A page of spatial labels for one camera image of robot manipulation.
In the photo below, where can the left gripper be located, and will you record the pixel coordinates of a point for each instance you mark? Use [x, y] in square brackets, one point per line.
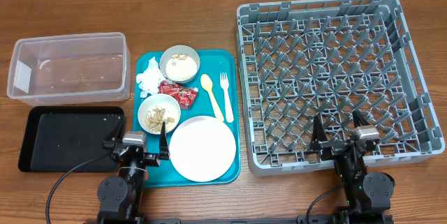
[108, 143]

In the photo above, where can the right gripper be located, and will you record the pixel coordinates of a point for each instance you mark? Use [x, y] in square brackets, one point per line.
[331, 148]

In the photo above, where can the green bowl with nuts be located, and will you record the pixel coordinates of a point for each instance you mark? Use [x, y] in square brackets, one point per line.
[156, 111]

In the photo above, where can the pink round plate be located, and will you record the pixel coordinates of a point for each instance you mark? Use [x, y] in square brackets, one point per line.
[202, 149]

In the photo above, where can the yellow plastic spoon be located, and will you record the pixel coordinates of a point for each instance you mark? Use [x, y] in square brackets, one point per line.
[207, 84]

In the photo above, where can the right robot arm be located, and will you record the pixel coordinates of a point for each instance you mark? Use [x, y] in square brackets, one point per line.
[368, 194]

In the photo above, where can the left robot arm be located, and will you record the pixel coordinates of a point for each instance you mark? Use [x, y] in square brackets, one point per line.
[120, 196]

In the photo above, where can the grey dishwasher rack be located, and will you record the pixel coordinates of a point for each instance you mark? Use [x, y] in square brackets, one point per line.
[327, 58]

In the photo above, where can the crumpled white napkin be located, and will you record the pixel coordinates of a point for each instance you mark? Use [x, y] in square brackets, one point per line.
[149, 81]

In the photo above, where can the red snack wrapper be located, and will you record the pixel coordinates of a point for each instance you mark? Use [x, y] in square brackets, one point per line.
[183, 95]

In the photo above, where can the teal plastic tray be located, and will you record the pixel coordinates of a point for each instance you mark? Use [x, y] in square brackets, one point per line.
[212, 63]

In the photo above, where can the black plastic tray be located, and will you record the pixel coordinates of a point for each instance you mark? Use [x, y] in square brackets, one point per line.
[57, 138]

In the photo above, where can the grey bowl with rice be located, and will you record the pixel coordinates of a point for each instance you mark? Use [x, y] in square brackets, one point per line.
[179, 63]

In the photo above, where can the clear plastic bin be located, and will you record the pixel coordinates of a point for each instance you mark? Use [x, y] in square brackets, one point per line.
[70, 69]

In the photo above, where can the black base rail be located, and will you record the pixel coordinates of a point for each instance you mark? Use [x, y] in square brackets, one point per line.
[315, 219]

